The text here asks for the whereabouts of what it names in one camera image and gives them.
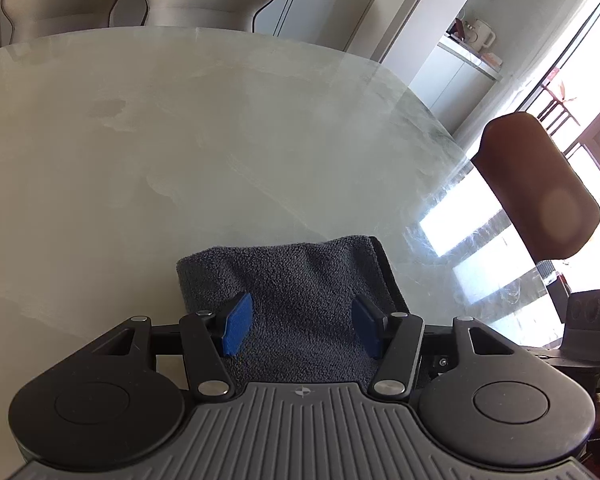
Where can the grey towel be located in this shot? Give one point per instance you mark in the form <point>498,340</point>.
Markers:
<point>300,285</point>

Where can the white side counter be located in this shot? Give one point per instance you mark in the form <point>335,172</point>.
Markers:
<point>445,75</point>

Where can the brown leather chair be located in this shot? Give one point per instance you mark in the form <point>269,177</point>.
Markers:
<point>535,180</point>

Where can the white electric kettle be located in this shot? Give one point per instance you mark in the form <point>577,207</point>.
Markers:
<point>481,35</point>

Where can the red metal frame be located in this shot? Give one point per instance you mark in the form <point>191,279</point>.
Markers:
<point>557,102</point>

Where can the dark red stand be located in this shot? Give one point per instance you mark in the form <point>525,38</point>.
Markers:
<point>457,29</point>

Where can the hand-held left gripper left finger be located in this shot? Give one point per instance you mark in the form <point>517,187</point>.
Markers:
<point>237,322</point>

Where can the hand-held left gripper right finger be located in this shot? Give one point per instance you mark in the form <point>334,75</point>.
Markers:
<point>367,325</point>

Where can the pink flat box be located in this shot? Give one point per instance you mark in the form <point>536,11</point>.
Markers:
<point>492,60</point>

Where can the white sideboard cabinet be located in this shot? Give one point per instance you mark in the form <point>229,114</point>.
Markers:
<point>305,0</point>

